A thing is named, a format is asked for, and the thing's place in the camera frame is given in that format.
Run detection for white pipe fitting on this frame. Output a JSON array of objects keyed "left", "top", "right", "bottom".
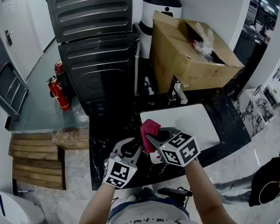
[{"left": 143, "top": 76, "right": 154, "bottom": 95}]

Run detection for grey folded step ladder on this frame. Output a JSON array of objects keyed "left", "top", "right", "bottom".
[{"left": 0, "top": 38, "right": 29, "bottom": 121}]

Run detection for white round water heater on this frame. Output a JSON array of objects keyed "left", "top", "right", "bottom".
[{"left": 133, "top": 0, "right": 182, "bottom": 59}]

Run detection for white marble pattern cabinet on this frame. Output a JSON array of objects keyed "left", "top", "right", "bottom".
[{"left": 235, "top": 85, "right": 276, "bottom": 137}]

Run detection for brown wooden steps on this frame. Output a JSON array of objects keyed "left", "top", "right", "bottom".
[{"left": 8, "top": 133, "right": 66, "bottom": 190}]

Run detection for person's blue jeans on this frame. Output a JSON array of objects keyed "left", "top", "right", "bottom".
[{"left": 108, "top": 187, "right": 189, "bottom": 219}]

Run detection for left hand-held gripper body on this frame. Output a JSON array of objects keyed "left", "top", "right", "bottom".
[{"left": 102, "top": 153, "right": 138, "bottom": 189}]

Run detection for person's white shirt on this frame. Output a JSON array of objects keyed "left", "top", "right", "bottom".
[{"left": 108, "top": 201, "right": 192, "bottom": 224}]

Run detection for clear plastic wrap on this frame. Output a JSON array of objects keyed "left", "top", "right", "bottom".
[{"left": 192, "top": 21, "right": 215, "bottom": 62}]

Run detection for small red fire extinguisher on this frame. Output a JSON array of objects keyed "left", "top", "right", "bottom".
[{"left": 54, "top": 59, "right": 63, "bottom": 76}]

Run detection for tall red fire extinguisher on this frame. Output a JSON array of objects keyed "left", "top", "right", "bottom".
[{"left": 46, "top": 75, "right": 72, "bottom": 112}]

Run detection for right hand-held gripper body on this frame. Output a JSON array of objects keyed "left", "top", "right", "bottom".
[{"left": 157, "top": 131, "right": 201, "bottom": 168}]

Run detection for person's left forearm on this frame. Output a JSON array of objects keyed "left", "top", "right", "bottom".
[{"left": 79, "top": 183, "right": 116, "bottom": 224}]

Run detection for chrome faucet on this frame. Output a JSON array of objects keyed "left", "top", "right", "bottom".
[{"left": 167, "top": 75, "right": 189, "bottom": 105}]

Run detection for white door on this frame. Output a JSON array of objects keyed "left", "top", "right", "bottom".
[{"left": 0, "top": 0, "right": 44, "bottom": 81}]

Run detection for white toilet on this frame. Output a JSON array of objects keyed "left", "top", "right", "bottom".
[{"left": 0, "top": 190, "right": 45, "bottom": 224}]

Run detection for person's right forearm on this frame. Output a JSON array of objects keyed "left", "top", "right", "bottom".
[{"left": 184, "top": 159, "right": 236, "bottom": 224}]

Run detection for pink cloth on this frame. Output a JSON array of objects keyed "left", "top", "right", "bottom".
[{"left": 140, "top": 119, "right": 161, "bottom": 154}]

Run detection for white table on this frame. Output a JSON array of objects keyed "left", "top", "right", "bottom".
[{"left": 266, "top": 65, "right": 280, "bottom": 107}]

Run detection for brown cardboard box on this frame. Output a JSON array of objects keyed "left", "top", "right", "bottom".
[{"left": 150, "top": 10, "right": 245, "bottom": 94}]

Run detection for black ribbed appliance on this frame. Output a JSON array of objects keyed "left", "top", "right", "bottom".
[
  {"left": 43, "top": 0, "right": 144, "bottom": 43},
  {"left": 57, "top": 33, "right": 140, "bottom": 116}
]

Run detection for metal door handle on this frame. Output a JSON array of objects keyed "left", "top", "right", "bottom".
[{"left": 4, "top": 28, "right": 14, "bottom": 46}]

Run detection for black floor device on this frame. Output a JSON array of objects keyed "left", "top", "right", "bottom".
[{"left": 157, "top": 187, "right": 193, "bottom": 198}]

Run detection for white drain pipe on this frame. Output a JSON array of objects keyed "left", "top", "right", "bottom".
[{"left": 134, "top": 41, "right": 142, "bottom": 97}]

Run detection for black marble vanity cabinet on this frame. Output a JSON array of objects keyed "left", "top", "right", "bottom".
[{"left": 88, "top": 87, "right": 252, "bottom": 191}]

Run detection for white sink basin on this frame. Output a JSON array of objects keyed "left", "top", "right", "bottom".
[{"left": 139, "top": 103, "right": 221, "bottom": 165}]

